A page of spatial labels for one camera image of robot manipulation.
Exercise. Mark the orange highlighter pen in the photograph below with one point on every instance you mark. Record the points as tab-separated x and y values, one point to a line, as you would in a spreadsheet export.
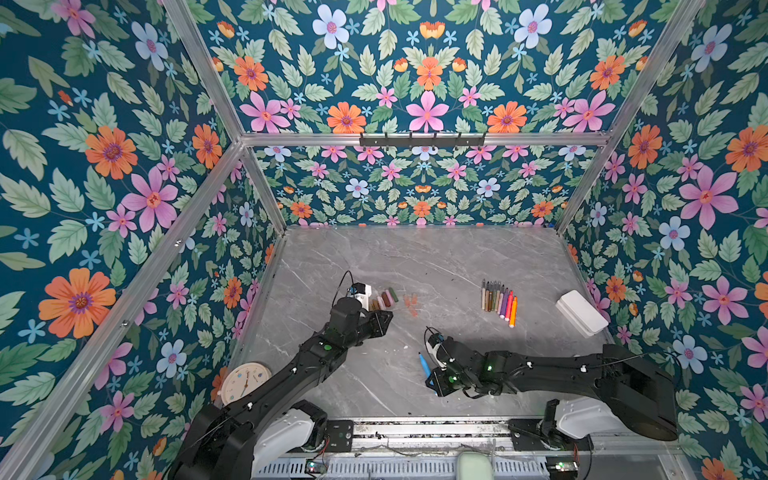
514	312

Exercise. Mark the red highlighter pen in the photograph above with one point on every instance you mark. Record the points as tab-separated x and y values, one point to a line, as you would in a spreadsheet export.
508	307

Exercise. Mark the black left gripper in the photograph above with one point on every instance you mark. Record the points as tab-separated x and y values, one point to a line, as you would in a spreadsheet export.
379	321

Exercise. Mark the white rectangular box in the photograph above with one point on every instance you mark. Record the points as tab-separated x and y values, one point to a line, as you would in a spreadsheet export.
581	313

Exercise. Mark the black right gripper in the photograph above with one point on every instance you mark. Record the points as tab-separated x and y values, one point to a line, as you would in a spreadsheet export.
437	386

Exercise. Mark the beige round clock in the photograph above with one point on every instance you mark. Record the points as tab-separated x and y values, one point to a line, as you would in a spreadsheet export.
242	381

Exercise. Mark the black hook rail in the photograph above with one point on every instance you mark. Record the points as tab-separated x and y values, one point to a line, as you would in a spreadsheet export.
439	140

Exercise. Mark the blue highlighter pen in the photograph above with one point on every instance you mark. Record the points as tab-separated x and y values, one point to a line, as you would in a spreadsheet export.
425	366

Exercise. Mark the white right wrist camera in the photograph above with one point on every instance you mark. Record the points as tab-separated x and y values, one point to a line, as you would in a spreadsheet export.
434	342

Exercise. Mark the purple highlighter pen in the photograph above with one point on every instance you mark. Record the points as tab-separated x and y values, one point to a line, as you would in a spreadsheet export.
503	304

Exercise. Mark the pink pen gold cap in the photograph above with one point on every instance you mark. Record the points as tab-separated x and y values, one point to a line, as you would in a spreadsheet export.
500	300

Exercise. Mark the tan pen gold cap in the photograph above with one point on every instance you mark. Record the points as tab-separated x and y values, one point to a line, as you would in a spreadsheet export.
494	304

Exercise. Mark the pale green rounded object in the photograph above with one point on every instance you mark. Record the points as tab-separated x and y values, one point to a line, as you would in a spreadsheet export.
474	466

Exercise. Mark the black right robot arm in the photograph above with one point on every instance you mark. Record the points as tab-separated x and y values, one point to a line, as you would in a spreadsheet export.
637	392

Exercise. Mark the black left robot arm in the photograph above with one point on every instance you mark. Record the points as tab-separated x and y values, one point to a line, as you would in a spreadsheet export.
221	441

